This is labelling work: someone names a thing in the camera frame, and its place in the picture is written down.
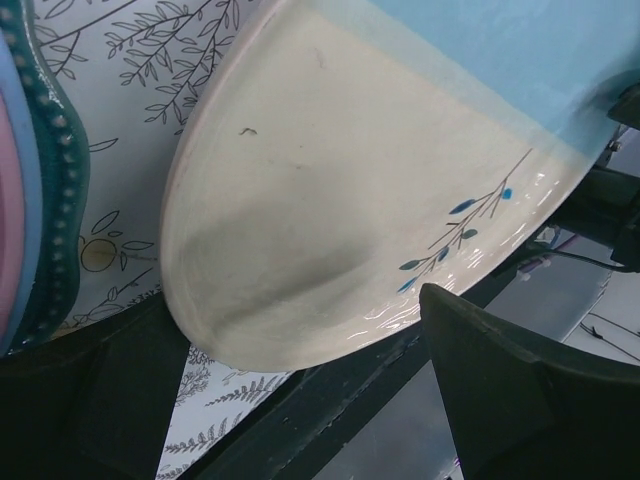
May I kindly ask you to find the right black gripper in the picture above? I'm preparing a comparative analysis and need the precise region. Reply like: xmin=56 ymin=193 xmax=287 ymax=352
xmin=564 ymin=82 xmax=639 ymax=273

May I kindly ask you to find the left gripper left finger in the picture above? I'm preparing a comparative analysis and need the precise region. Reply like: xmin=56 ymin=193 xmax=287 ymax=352
xmin=1 ymin=294 xmax=188 ymax=479

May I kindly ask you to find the pink plate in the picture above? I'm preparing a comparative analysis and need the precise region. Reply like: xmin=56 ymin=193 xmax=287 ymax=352
xmin=1 ymin=98 xmax=24 ymax=338

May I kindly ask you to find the floral patterned table mat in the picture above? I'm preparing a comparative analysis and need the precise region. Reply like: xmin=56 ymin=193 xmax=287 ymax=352
xmin=19 ymin=0 xmax=296 ymax=480

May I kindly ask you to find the cream and blue floral plate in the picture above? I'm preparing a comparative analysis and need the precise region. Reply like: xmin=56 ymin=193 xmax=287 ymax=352
xmin=159 ymin=1 xmax=639 ymax=372

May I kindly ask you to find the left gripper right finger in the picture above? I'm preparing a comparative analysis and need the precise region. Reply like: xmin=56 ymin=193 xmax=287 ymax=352
xmin=419 ymin=284 xmax=639 ymax=479

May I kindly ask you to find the dark teal scalloped plate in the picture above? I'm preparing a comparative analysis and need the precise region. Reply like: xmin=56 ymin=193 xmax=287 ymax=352
xmin=1 ymin=1 xmax=90 ymax=355

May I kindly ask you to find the light blue plate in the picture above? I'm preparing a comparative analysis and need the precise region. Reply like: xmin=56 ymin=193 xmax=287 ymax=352
xmin=1 ymin=39 xmax=43 ymax=354

